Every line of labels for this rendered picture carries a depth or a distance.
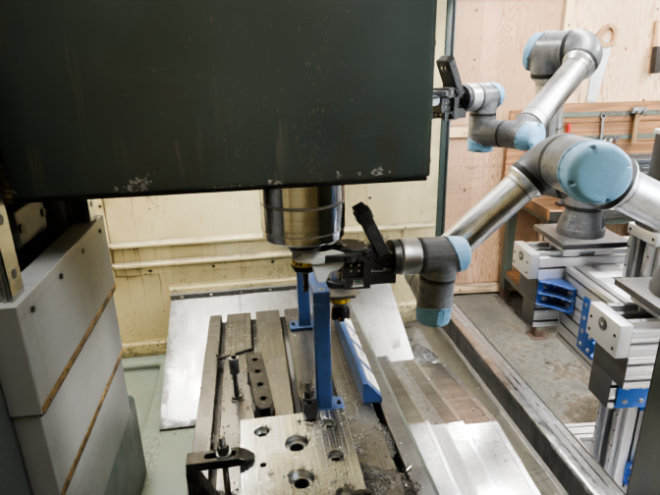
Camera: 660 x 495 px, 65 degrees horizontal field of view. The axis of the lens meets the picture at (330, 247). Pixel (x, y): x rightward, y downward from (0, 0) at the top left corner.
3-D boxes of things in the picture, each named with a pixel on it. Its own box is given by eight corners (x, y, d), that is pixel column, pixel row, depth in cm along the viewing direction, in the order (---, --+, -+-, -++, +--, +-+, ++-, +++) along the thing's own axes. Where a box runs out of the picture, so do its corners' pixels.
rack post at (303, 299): (318, 320, 176) (315, 238, 166) (320, 328, 171) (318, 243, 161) (289, 323, 174) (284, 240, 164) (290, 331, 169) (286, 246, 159)
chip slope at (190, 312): (388, 331, 225) (389, 275, 217) (448, 439, 160) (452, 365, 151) (178, 352, 213) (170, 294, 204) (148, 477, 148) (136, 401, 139)
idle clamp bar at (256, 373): (263, 370, 148) (262, 350, 146) (277, 428, 124) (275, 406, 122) (246, 373, 147) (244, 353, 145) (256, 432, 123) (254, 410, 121)
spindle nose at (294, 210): (253, 228, 104) (249, 169, 100) (329, 219, 109) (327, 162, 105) (273, 253, 90) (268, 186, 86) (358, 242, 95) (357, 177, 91)
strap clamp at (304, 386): (313, 416, 128) (311, 363, 123) (320, 454, 116) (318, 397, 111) (300, 418, 128) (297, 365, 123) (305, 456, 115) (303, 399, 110)
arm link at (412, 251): (424, 244, 102) (409, 232, 109) (403, 245, 101) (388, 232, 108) (420, 279, 104) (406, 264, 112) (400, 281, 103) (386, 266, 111)
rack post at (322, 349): (341, 399, 135) (340, 295, 125) (345, 412, 130) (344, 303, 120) (302, 403, 133) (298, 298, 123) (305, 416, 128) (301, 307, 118)
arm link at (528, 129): (623, 54, 154) (535, 163, 139) (586, 55, 162) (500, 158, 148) (618, 18, 147) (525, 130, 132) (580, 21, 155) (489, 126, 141)
